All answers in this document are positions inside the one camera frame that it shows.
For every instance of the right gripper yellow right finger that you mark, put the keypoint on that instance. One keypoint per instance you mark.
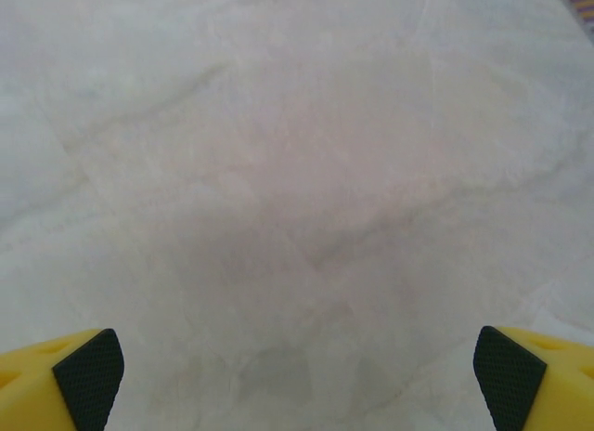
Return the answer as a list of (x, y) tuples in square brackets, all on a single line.
[(547, 384)]

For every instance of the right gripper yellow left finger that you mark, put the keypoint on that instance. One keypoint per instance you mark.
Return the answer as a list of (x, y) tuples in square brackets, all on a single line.
[(46, 384)]

